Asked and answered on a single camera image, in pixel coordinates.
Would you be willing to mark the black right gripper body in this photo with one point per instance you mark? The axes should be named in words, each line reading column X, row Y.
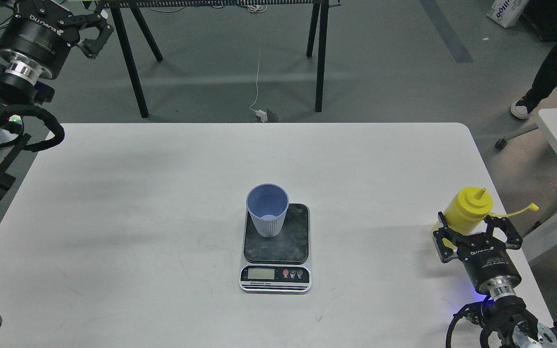
column 490, row 269

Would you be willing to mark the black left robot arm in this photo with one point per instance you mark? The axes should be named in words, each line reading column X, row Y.
column 24, row 124

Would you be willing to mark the person in black trousers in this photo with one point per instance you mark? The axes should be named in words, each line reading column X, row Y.
column 544, row 72

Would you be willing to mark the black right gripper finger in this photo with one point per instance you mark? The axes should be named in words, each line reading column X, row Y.
column 513, row 239
column 446, row 239

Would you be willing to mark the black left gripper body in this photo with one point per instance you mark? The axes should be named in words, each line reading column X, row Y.
column 40, row 37

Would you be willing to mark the white printed box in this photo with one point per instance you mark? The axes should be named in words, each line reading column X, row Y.
column 506, row 12

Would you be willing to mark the yellow squeeze bottle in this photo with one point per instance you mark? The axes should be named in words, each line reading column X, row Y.
column 470, row 206

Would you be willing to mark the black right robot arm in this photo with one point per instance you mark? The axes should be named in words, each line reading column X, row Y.
column 508, row 316

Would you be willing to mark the blue ribbed plastic cup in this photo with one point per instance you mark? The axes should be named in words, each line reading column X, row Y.
column 267, row 205

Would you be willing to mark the black digital kitchen scale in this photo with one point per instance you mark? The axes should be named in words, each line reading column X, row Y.
column 280, row 264

